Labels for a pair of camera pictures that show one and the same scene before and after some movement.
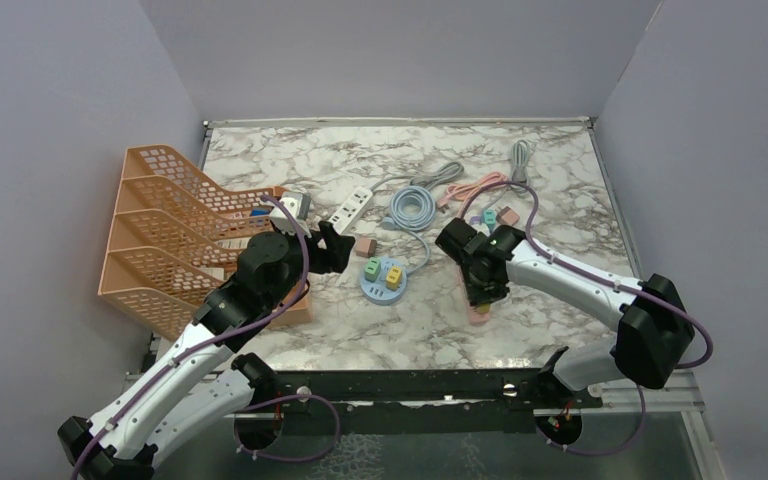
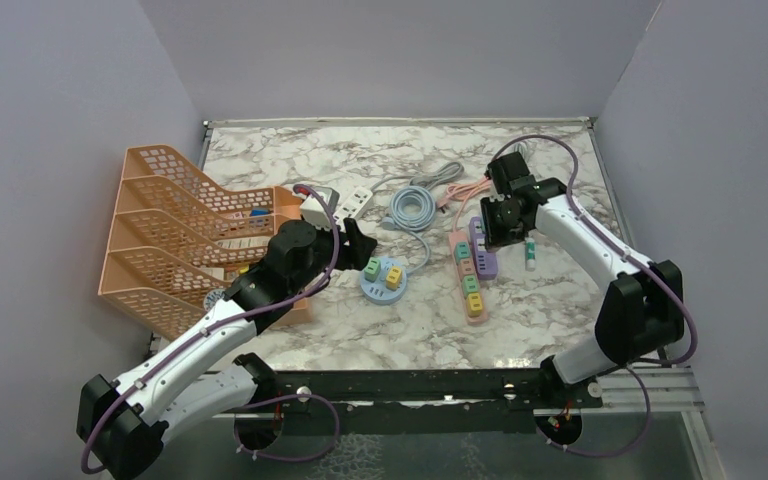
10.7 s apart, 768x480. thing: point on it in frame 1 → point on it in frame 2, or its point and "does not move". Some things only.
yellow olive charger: [394, 278] does not move
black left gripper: [335, 257] → [356, 254]
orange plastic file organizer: [176, 236] does not move
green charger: [373, 269] does not move
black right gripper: [478, 295] → [496, 235]
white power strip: [346, 215] does not move
